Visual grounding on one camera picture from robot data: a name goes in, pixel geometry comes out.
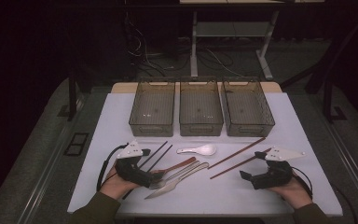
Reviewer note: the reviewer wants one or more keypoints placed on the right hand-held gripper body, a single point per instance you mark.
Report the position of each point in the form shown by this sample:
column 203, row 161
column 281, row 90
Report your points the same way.
column 276, row 177

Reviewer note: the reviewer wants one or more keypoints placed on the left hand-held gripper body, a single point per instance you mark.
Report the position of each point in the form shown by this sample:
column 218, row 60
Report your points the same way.
column 130, row 169

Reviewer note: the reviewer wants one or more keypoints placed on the metal knife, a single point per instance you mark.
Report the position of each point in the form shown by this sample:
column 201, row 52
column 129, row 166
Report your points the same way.
column 174, row 184

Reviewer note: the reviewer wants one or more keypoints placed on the brown wooden chopstick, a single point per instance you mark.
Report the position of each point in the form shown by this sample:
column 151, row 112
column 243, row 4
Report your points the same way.
column 230, row 169
column 236, row 153

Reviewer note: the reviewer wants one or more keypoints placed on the brown wooden spoon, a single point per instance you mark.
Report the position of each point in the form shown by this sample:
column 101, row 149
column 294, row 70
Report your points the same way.
column 180, row 165

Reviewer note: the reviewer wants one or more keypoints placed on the smoky clear plastic bin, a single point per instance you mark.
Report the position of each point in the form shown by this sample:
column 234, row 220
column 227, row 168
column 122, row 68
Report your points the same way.
column 200, row 107
column 153, row 109
column 247, row 107

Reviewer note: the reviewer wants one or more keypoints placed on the white ceramic spoon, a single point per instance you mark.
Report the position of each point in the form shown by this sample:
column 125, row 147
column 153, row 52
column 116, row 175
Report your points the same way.
column 203, row 150

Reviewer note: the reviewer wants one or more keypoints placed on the person's left hand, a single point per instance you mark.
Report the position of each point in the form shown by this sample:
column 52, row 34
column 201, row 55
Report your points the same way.
column 115, row 186

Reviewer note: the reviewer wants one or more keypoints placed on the person's right hand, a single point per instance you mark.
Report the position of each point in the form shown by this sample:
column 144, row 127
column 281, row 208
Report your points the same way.
column 295, row 194

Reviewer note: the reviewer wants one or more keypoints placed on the thin black metal stand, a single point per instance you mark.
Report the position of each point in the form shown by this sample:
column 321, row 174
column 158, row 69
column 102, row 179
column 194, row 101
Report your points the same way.
column 72, row 93

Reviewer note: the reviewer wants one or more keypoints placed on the black slanted beam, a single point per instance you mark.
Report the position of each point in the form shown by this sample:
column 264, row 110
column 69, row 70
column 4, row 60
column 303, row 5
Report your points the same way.
column 332, row 59

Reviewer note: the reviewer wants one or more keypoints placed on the metal floor rail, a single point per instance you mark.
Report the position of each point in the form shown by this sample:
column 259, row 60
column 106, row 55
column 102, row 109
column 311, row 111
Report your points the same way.
column 49, row 169
column 351, row 161

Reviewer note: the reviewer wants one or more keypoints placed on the black stand post with foot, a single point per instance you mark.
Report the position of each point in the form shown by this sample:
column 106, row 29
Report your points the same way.
column 327, row 99

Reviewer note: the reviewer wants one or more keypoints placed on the white metal desk frame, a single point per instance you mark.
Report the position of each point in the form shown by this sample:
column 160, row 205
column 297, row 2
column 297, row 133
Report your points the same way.
column 193, row 46

